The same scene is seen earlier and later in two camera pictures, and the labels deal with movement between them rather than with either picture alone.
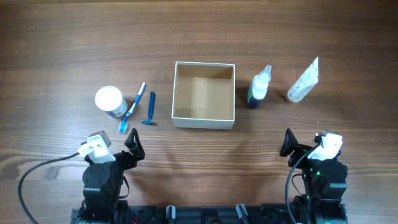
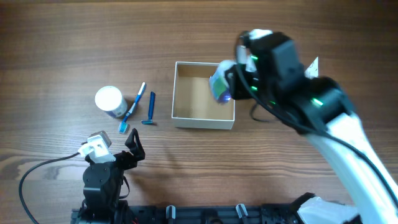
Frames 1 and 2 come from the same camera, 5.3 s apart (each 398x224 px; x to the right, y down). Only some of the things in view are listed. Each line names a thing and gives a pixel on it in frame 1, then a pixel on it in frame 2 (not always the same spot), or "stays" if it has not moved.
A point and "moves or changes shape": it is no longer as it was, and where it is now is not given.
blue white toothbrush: [124, 126] stays
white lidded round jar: [110, 99] stays
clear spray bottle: [259, 87] moves or changes shape
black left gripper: [125, 157] stays
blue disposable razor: [150, 121] stays
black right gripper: [302, 150] to [234, 83]
